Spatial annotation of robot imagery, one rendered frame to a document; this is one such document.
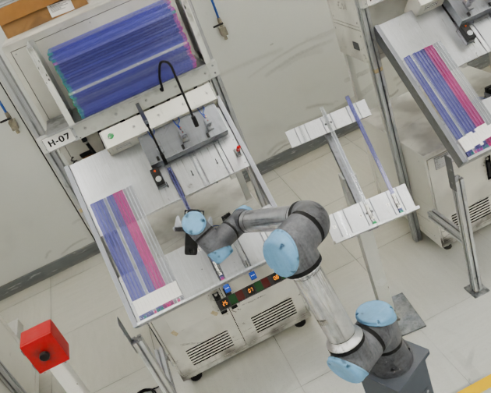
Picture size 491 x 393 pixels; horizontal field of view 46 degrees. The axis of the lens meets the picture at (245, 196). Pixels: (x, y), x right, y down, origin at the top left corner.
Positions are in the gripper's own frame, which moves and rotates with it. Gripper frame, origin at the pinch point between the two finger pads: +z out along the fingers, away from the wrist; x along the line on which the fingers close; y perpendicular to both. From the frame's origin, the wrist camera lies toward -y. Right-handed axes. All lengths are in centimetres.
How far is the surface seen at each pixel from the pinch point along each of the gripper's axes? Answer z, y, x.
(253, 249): 5.0, -6.5, -23.6
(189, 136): 10.0, 38.0, 3.1
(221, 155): 13.5, 31.3, -10.1
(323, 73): 180, 119, -88
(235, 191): 75, 22, -21
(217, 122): 9.9, 44.0, -7.9
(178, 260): 7.1, -11.7, 5.3
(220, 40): 152, 129, -12
